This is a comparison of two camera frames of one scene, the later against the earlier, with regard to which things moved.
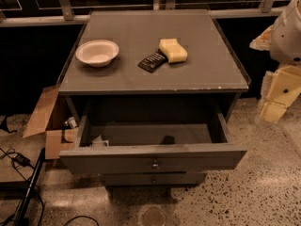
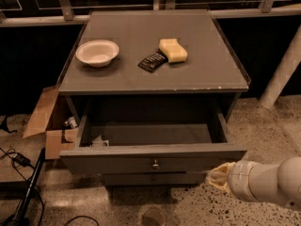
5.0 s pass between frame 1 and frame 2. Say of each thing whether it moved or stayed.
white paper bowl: stayed
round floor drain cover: stayed
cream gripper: moved
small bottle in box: stayed
